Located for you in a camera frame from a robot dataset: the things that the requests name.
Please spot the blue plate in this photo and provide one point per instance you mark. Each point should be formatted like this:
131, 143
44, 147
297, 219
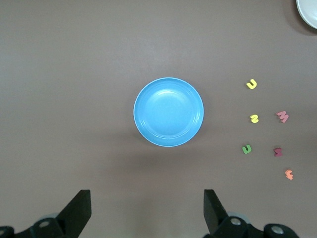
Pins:
168, 111

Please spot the pink foam letter W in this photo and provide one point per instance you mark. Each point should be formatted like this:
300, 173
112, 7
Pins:
282, 116

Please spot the green foam letter U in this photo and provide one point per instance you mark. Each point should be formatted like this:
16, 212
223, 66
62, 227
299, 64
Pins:
246, 151

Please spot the brown table cover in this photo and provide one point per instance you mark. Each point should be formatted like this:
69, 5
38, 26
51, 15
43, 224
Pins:
74, 74

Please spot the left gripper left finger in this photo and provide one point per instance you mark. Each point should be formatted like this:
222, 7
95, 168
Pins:
74, 213

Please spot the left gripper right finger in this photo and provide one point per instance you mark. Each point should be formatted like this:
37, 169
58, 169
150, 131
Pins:
215, 213

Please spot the yellow foam letter U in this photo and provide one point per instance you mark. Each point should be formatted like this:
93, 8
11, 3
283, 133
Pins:
250, 86

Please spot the orange foam number three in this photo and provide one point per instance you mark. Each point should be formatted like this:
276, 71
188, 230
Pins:
289, 174

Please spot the beige plate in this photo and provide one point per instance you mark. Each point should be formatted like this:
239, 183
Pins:
309, 12

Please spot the yellow foam letter S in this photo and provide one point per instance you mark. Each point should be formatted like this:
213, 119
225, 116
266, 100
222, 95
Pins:
254, 118

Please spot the dark red foam letter M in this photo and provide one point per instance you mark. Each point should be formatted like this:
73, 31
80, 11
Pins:
278, 152

